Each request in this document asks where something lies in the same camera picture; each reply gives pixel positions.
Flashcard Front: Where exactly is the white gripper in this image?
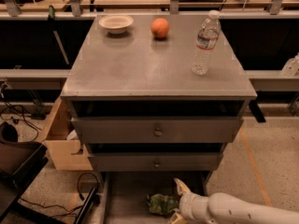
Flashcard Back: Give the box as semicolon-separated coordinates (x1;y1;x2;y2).
167;178;208;224

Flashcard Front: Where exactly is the green jalapeno chip bag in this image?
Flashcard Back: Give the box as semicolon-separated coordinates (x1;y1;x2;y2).
147;193;178;216

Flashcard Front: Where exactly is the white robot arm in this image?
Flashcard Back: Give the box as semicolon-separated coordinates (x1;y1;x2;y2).
167;178;299;224

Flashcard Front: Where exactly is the middle grey drawer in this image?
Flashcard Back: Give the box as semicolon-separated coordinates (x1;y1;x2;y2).
89;152;223;172

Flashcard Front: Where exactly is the grey drawer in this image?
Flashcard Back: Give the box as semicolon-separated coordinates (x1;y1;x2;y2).
100;171;207;224
89;152;223;172
72;118;243;144

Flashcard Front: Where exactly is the bottom grey drawer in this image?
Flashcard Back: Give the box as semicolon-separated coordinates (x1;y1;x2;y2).
100;171;207;224

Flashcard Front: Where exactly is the top grey drawer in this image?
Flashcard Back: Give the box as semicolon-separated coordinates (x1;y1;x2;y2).
72;118;243;144

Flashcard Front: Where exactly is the grey drawer cabinet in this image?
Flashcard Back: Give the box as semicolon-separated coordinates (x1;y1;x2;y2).
61;14;256;158

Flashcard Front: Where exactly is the black metal stand bar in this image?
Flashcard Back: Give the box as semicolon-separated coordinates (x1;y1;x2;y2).
73;188;100;224

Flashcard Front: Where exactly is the light wooden box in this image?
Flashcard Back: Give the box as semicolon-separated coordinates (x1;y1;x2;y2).
38;98;92;171

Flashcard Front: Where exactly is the clear plastic water bottle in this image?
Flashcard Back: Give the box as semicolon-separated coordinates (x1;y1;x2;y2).
192;10;221;76

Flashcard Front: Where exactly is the orange fruit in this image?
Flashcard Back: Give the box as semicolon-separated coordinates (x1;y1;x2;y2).
150;18;170;39

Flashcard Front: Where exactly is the white paper bowl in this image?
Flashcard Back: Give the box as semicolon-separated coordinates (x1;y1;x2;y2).
99;15;134;35

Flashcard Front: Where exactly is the black floor cable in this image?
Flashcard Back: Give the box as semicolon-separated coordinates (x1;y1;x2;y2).
0;81;43;142

